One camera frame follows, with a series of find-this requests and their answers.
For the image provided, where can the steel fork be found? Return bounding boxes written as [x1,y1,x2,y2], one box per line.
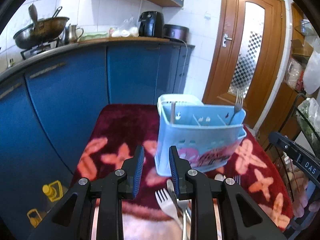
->
[233,174,241,185]
[177,199,189,240]
[229,89,244,125]

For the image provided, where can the beige plastic fork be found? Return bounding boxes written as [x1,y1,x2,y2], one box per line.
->
[155,189,183,229]

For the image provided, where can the steel knife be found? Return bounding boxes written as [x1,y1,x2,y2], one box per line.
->
[166,179,191,223]

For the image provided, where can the beige plastic spoon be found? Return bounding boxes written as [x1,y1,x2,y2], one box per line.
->
[214,173,226,181]

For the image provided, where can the person's right hand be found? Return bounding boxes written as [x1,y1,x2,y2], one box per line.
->
[292,182,319,218]

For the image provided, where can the yellow oil bottle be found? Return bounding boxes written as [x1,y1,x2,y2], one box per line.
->
[42,180,63,202]

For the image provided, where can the yellow bottle lower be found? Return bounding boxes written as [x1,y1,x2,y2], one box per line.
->
[27,209,42,228]

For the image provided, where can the wooden shelf unit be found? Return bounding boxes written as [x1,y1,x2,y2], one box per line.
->
[259,3,316,150]

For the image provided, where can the white plastic bag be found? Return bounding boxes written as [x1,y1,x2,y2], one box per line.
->
[303,50,320,94]

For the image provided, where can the light blue chopstick box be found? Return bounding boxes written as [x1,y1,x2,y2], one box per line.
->
[154,94,247,177]

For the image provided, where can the red floral blanket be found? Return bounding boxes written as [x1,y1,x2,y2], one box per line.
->
[73,105,293,239]

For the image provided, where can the wooden door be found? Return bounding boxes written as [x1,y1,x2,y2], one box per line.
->
[202,0,286,128]

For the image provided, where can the blue base cabinets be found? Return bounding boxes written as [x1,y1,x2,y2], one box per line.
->
[1,42,193,239]

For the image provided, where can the gas stove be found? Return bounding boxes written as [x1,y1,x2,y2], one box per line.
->
[20,41,59,60]

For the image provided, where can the dark rice cooker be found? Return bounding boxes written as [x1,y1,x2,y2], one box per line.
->
[163,24,189,42]

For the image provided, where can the steel kettle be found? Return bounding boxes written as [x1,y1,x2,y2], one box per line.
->
[63,24,84,44]

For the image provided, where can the large steel wok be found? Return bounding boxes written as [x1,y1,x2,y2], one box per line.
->
[13,4,69,49]

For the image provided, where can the black air fryer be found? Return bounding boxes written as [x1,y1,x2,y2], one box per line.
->
[138,11,164,38]

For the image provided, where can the black wire rack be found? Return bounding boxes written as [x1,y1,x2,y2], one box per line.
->
[265,93,320,160]

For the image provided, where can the door handle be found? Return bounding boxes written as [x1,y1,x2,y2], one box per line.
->
[222,33,233,48]

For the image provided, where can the white power cord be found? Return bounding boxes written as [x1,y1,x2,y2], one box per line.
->
[172,37,188,94]

